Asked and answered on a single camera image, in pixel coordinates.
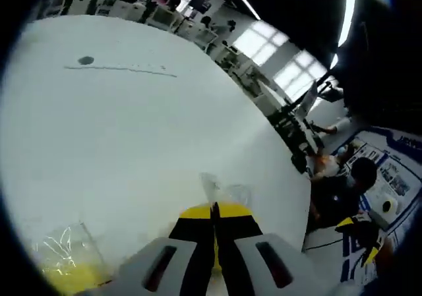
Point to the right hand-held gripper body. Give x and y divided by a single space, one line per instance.
385 208

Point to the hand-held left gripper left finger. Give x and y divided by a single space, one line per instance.
184 256

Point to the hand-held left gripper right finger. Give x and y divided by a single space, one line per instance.
244 256

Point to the clear plastic bag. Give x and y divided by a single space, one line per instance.
227 194

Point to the yellow silicone block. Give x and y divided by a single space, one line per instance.
76 269

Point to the grey monitor on stand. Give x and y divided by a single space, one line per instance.
308 100

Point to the bright window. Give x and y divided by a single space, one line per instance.
280 58

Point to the long ceiling light strip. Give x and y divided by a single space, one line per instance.
346 19

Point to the dark round table grommet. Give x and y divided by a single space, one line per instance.
85 59

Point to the blue white wall poster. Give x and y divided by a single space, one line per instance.
395 174

